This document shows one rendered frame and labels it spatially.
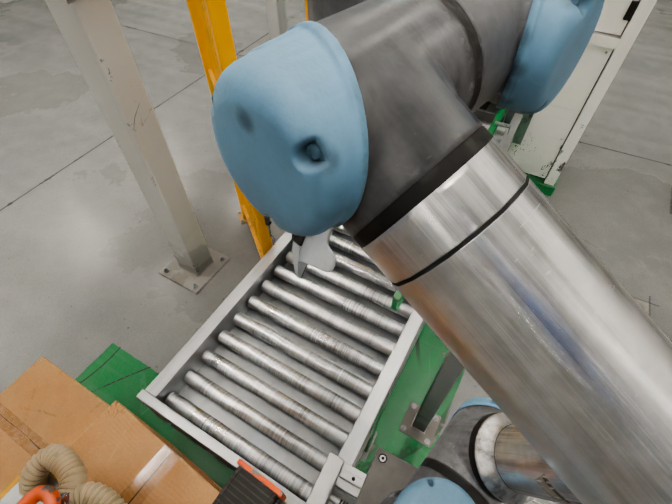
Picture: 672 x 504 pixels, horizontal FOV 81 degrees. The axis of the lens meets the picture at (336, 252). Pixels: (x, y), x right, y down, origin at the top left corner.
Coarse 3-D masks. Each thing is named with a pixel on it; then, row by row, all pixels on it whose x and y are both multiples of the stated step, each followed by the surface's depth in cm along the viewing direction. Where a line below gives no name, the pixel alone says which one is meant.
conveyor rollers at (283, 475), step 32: (288, 256) 171; (320, 288) 160; (352, 288) 161; (288, 320) 150; (320, 320) 153; (384, 320) 150; (256, 352) 142; (288, 352) 143; (352, 352) 142; (384, 352) 144; (192, 384) 135; (256, 384) 134; (352, 384) 135; (192, 416) 128; (256, 416) 128; (320, 416) 129; (352, 416) 128; (256, 448) 122; (288, 448) 123; (288, 480) 116
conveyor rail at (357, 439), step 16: (512, 128) 225; (416, 320) 145; (400, 336) 141; (416, 336) 155; (400, 352) 137; (384, 368) 133; (400, 368) 144; (384, 384) 130; (368, 400) 126; (384, 400) 128; (368, 416) 123; (352, 432) 120; (368, 432) 120; (352, 448) 117; (352, 464) 115
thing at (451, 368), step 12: (444, 360) 128; (456, 360) 120; (444, 372) 128; (456, 372) 124; (432, 384) 142; (444, 384) 134; (432, 396) 145; (444, 396) 140; (420, 408) 160; (432, 408) 153; (420, 420) 167
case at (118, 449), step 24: (120, 408) 91; (96, 432) 87; (120, 432) 87; (144, 432) 87; (96, 456) 84; (120, 456) 84; (144, 456) 84; (168, 456) 84; (96, 480) 81; (120, 480) 81; (144, 480) 81; (168, 480) 81; (192, 480) 81
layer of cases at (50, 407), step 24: (48, 360) 141; (24, 384) 135; (48, 384) 135; (72, 384) 135; (0, 408) 130; (24, 408) 130; (48, 408) 130; (72, 408) 130; (96, 408) 130; (0, 432) 125; (24, 432) 125; (48, 432) 125; (72, 432) 125; (0, 456) 120; (24, 456) 120; (0, 480) 116
